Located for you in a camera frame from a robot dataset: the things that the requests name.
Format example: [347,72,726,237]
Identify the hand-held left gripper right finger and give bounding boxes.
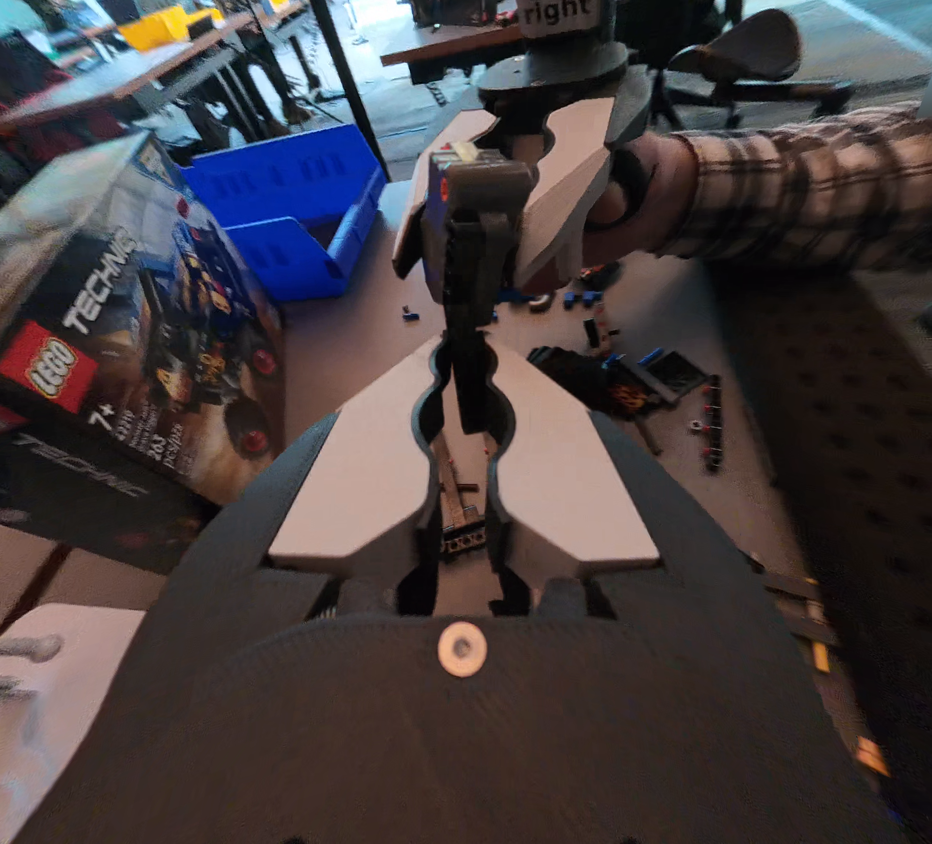
[488,343,661,612]

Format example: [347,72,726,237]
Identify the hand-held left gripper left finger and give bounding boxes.
[270,340,447,615]

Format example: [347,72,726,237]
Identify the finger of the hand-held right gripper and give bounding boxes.
[507,97,624,296]
[391,109,503,280]

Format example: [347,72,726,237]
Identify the grey toy pull-back motor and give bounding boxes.
[426,152,535,328]

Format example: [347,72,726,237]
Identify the black toy beam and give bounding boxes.
[434,320,499,561]

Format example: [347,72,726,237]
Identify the person's right forearm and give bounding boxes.
[663,101,932,274]

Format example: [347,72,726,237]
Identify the grey desk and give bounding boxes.
[0,179,838,641]

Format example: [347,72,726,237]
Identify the white desk stand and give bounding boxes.
[0,604,147,844]

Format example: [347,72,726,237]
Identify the person's right hand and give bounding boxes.
[583,131,701,268]

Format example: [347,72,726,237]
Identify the black toy fender piece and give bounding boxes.
[528,345,613,411]

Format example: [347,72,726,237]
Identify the black panel flame sticker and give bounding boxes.
[602,354,668,418]

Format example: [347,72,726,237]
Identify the blue plastic bin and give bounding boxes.
[180,123,388,306]

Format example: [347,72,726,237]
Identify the brown background table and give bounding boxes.
[379,14,528,70]

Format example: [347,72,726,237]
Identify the black beam red pins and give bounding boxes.
[702,374,726,475]

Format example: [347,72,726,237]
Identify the black grille toy panel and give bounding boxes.
[638,345,715,404]

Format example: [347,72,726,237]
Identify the black metal pole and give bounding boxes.
[274,0,391,178]

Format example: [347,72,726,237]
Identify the black saddle stool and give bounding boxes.
[663,8,857,119]

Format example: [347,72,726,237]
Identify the monster truck toy set box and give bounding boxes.
[0,131,288,575]

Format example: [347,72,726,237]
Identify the black perforated board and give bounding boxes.
[711,262,932,844]

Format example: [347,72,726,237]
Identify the yellow bin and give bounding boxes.
[117,2,193,54]

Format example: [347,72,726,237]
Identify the long background workbench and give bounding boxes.
[0,2,314,138]

